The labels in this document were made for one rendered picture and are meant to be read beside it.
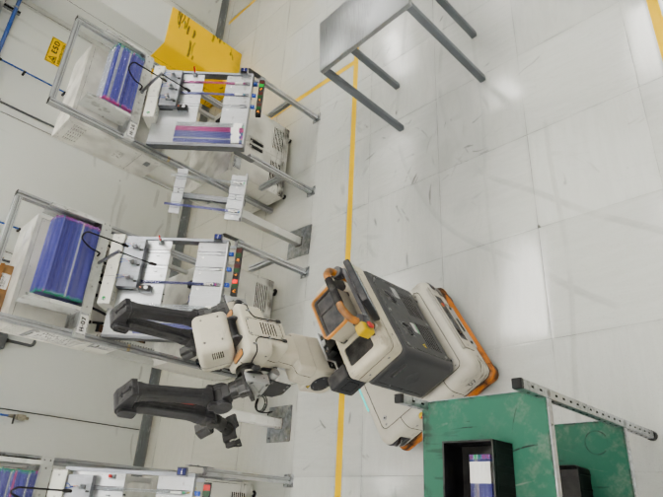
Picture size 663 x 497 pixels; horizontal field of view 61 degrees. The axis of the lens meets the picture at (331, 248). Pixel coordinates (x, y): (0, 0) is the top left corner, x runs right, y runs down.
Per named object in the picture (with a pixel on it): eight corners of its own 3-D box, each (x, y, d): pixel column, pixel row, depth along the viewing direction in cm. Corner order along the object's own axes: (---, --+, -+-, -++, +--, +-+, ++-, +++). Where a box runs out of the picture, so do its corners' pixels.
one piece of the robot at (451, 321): (438, 290, 304) (428, 286, 299) (476, 349, 275) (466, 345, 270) (434, 293, 305) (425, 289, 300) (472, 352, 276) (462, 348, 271)
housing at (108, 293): (132, 243, 383) (125, 234, 370) (116, 312, 362) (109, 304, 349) (120, 243, 383) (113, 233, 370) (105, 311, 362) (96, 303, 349)
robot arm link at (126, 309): (118, 310, 233) (117, 293, 240) (108, 331, 239) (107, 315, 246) (218, 324, 258) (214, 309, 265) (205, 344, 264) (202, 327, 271)
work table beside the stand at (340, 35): (485, 79, 359) (408, 2, 309) (400, 132, 402) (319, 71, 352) (476, 32, 381) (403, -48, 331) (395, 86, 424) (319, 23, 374)
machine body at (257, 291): (280, 283, 441) (214, 257, 402) (271, 373, 410) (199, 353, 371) (231, 301, 483) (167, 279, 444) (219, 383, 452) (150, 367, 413)
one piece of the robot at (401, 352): (426, 295, 311) (318, 243, 259) (474, 374, 273) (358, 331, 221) (385, 333, 323) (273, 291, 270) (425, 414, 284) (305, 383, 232)
